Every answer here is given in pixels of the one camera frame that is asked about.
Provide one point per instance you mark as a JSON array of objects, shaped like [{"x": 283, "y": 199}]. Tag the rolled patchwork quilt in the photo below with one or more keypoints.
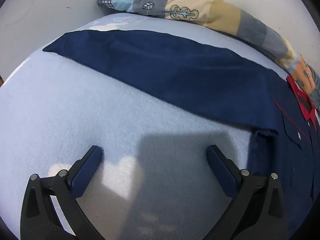
[{"x": 225, "y": 12}]

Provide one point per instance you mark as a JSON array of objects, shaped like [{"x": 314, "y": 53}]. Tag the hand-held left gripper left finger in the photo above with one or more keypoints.
[{"x": 85, "y": 170}]

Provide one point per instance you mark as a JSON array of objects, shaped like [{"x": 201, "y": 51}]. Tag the navy work jacket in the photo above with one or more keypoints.
[{"x": 175, "y": 67}]

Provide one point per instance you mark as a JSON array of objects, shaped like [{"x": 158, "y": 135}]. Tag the light blue cloud blanket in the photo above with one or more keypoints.
[{"x": 62, "y": 117}]

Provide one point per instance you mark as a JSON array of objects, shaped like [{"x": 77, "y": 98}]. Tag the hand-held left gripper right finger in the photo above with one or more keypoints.
[{"x": 222, "y": 170}]

